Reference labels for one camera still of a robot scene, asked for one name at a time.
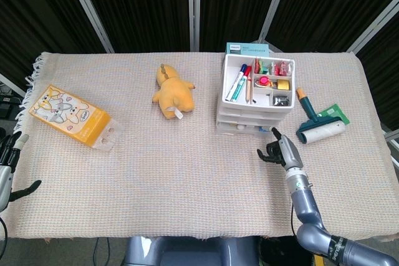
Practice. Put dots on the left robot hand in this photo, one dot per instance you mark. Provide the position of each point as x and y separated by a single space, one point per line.
5 180

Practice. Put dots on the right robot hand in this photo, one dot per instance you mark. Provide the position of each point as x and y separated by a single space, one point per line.
290 154

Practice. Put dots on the clear plastic drawer with erasers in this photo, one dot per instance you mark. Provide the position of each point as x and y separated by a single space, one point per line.
227 129

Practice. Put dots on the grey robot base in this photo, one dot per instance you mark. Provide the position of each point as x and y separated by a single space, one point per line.
193 252

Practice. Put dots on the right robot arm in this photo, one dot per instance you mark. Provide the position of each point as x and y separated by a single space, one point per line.
307 207

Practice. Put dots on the pink round object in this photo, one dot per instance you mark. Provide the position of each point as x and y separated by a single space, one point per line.
264 80

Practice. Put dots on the white desk drawer organizer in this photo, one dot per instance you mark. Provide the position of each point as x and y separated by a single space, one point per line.
230 71

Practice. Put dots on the blue packet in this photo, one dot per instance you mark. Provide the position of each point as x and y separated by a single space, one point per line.
263 128

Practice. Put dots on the teal lint roller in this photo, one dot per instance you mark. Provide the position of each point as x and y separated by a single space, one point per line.
308 107

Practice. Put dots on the black binder clips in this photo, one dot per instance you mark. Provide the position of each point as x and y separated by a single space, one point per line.
282 101

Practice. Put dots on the small yellow block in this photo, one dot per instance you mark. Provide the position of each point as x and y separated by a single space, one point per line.
283 84

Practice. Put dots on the black floor equipment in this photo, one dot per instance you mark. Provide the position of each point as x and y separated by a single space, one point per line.
7 105

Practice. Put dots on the wooden pencil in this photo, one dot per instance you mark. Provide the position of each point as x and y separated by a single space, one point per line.
248 90

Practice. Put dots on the red capped green marker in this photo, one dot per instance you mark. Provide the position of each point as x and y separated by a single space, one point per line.
240 89

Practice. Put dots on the red candy packets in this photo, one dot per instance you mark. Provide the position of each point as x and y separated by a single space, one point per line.
282 68

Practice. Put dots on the blue capped whiteboard marker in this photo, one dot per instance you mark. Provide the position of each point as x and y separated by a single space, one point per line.
233 87

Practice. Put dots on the yellow corgi print tissue pack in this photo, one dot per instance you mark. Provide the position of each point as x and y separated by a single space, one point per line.
68 113

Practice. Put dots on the green and red clip packet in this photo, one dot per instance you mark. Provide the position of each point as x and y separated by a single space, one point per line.
261 65

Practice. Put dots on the yellow metal bar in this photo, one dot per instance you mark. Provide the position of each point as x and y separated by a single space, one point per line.
317 258

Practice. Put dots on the teal Philips box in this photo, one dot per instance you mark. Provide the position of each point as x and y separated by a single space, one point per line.
249 49

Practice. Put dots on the black folding screen panel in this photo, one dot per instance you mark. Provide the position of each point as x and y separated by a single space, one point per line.
327 7
34 13
140 7
385 69
237 4

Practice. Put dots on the yellow plush toy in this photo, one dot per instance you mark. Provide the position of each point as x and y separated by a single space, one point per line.
174 94

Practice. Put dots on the beige woven tablecloth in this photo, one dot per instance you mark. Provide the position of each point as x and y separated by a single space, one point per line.
156 178

